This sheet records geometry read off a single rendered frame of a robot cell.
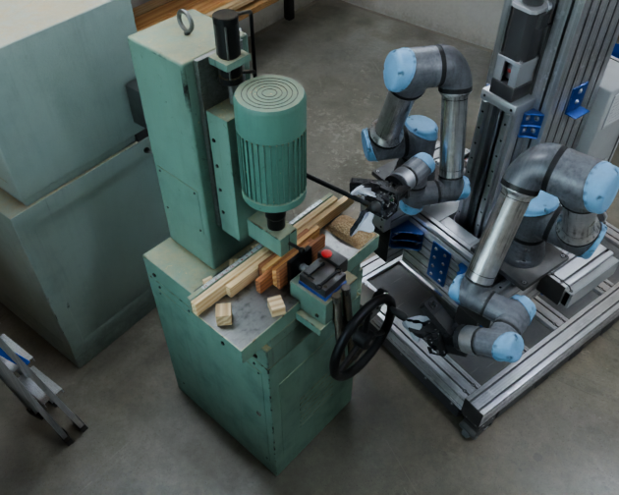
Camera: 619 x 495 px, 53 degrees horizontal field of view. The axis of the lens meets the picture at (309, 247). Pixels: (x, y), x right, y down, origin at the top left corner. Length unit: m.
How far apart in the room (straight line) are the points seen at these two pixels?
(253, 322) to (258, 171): 0.43
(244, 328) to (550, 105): 1.11
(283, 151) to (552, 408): 1.73
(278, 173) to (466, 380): 1.26
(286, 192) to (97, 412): 1.46
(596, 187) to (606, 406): 1.50
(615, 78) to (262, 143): 1.24
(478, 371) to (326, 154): 1.77
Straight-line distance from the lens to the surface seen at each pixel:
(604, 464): 2.74
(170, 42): 1.65
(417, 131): 2.16
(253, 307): 1.75
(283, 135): 1.48
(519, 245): 2.03
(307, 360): 2.03
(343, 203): 2.01
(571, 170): 1.55
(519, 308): 1.68
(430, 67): 1.81
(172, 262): 2.05
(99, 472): 2.60
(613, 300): 2.94
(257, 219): 1.81
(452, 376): 2.48
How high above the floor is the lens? 2.26
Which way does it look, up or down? 45 degrees down
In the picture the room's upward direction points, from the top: straight up
